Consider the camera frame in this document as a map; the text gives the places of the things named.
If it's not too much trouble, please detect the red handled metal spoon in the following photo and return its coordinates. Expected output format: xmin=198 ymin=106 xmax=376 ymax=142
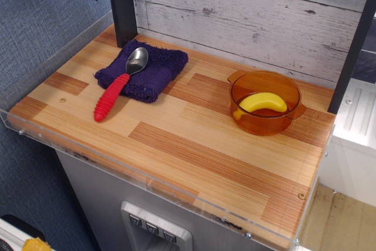
xmin=94 ymin=47 xmax=149 ymax=122

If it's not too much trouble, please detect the purple folded cloth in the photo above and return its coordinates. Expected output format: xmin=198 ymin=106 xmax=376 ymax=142
xmin=94 ymin=40 xmax=189 ymax=103

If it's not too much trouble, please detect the yellow toy banana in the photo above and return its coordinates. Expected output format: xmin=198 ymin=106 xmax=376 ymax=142
xmin=232 ymin=92 xmax=288 ymax=121

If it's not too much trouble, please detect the orange transparent plastic pot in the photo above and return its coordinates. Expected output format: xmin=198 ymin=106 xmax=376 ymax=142
xmin=227 ymin=71 xmax=307 ymax=136

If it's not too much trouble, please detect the silver toy fridge cabinet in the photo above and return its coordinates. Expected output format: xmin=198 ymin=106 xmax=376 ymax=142
xmin=57 ymin=151 xmax=267 ymax=250

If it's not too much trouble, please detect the silver dispenser button panel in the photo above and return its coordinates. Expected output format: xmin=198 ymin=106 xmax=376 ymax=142
xmin=120 ymin=201 xmax=193 ymax=250

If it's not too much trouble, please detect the yellow black object corner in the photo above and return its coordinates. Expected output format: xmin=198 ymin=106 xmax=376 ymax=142
xmin=1 ymin=215 xmax=53 ymax=251

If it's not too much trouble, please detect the clear acrylic table guard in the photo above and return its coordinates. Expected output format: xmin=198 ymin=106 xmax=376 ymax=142
xmin=9 ymin=3 xmax=339 ymax=250

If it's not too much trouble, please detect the white toy sink counter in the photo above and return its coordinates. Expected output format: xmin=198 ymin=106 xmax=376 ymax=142
xmin=318 ymin=79 xmax=375 ymax=206

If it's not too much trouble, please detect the dark grey left post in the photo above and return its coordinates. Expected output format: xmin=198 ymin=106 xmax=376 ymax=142
xmin=110 ymin=0 xmax=137 ymax=48

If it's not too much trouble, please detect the dark grey post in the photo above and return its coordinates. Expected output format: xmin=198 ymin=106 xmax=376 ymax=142
xmin=327 ymin=0 xmax=375 ymax=114
xmin=110 ymin=0 xmax=137 ymax=48

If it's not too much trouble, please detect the dark grey right post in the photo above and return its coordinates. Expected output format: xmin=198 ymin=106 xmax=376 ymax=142
xmin=327 ymin=0 xmax=375 ymax=114

